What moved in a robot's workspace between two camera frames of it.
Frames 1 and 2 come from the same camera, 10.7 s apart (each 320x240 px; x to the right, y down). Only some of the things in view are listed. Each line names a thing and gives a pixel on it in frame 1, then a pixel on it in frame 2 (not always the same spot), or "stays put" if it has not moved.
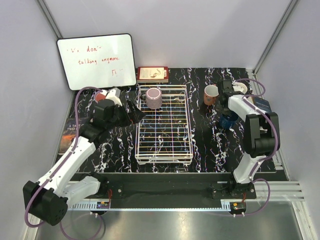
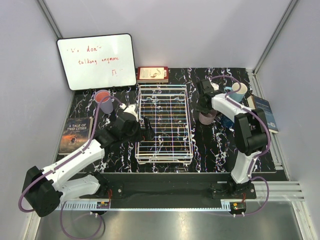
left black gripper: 134,116 → 147,134
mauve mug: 154,98 → 207,118
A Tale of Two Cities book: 69,134 stays put
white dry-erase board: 97,61 stays put
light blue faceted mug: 238,86 stays put
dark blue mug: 227,120 stays put
